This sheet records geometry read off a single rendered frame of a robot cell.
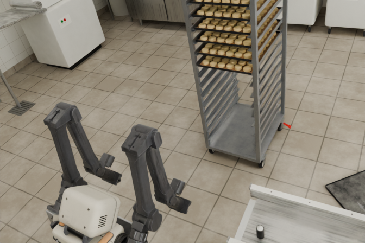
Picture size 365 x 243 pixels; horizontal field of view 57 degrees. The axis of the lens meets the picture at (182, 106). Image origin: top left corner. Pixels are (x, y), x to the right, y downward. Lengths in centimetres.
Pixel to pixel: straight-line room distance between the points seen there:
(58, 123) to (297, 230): 109
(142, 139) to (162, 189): 31
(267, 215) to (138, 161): 68
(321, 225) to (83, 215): 98
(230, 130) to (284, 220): 154
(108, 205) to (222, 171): 162
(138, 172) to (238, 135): 180
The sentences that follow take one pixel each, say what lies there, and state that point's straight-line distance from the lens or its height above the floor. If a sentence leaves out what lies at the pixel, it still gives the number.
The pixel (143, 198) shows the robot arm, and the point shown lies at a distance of 136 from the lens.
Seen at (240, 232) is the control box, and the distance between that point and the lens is 158.
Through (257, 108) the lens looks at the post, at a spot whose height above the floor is 68.
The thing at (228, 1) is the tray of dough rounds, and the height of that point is 141.
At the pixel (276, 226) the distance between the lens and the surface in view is 160.
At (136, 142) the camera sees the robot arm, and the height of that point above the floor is 139.
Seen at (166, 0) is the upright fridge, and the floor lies 48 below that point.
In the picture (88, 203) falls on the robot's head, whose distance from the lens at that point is 142.
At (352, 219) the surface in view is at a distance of 162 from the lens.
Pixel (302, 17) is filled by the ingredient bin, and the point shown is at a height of 23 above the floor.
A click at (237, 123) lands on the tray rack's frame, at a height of 15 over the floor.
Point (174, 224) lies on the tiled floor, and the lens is 266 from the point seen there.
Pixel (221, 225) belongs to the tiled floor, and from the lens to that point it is 260.
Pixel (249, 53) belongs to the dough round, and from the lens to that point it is 226.
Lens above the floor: 219
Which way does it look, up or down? 37 degrees down
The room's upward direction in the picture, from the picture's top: 12 degrees counter-clockwise
